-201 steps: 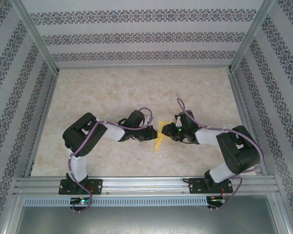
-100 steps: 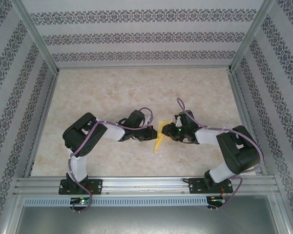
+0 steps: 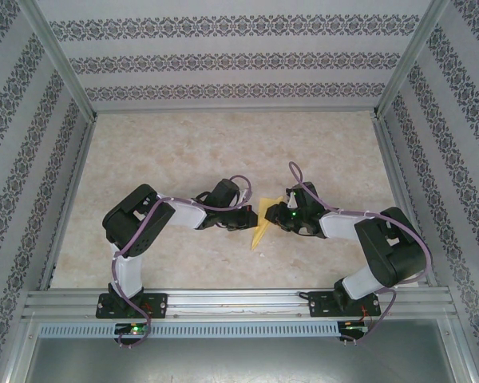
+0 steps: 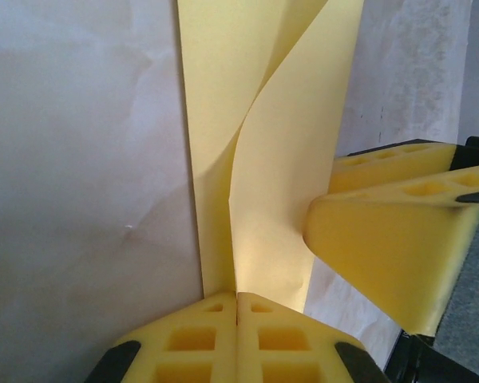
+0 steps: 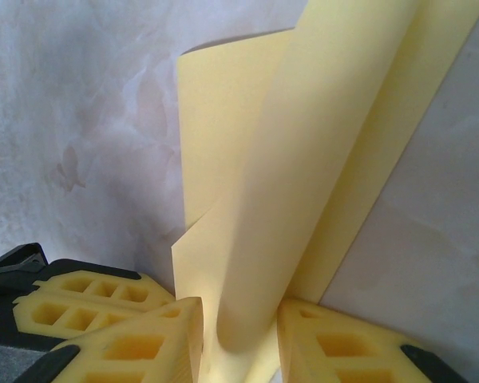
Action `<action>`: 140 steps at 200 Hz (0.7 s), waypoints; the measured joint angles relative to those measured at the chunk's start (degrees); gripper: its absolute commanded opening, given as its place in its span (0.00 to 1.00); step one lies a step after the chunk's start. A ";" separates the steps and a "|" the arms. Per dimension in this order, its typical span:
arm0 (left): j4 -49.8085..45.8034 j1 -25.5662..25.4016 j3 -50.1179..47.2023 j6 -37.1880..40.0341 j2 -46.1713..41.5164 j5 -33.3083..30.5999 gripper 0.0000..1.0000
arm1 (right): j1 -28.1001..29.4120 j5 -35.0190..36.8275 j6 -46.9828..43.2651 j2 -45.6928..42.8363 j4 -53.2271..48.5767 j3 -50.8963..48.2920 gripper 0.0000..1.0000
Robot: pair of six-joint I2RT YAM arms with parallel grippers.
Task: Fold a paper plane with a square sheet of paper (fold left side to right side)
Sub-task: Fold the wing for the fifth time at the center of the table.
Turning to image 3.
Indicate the yellow square paper sheet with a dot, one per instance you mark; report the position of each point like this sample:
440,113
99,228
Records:
269,203

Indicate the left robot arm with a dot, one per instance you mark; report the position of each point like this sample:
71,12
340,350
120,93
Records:
131,223

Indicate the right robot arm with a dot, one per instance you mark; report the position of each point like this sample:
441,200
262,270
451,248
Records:
383,247

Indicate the grey metal sheet panel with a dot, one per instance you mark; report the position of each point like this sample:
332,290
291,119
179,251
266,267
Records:
239,359

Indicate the circuit board with orange light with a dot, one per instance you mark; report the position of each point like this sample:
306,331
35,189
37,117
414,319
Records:
355,327

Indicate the circuit board with green light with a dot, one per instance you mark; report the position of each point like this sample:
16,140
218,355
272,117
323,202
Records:
135,329

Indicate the long aluminium mounting rail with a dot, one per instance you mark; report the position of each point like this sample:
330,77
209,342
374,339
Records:
239,301

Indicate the thin aluminium wall rail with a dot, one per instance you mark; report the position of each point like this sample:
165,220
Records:
235,109

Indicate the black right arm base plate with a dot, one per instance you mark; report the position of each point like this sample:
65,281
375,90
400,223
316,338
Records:
319,305

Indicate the aluminium side rail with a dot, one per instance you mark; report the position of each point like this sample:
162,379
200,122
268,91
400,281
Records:
71,199
403,199

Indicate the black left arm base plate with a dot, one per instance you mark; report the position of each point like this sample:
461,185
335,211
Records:
159,305

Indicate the aluminium frame post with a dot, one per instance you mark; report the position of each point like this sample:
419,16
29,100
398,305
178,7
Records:
409,56

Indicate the aluminium frame leg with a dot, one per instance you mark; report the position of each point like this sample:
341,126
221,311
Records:
461,351
20,351

